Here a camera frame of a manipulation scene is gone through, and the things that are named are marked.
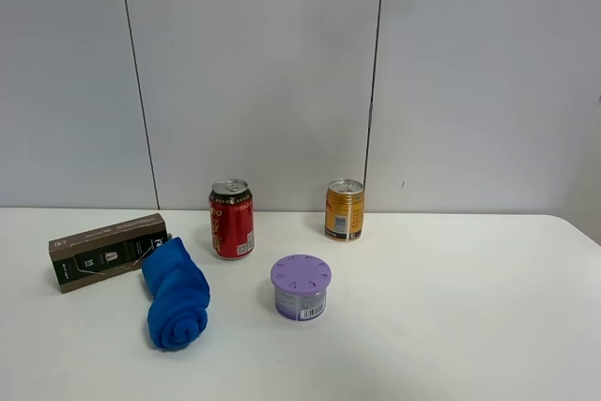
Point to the blue towel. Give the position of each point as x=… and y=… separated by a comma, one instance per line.
x=181, y=296

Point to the gold drink can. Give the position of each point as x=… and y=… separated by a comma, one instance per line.
x=344, y=210

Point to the red soda can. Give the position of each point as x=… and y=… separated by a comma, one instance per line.
x=231, y=218

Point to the purple lidded air freshener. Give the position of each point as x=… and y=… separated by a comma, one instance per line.
x=300, y=284

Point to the brown green cardboard box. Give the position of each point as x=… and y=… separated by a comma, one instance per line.
x=100, y=254

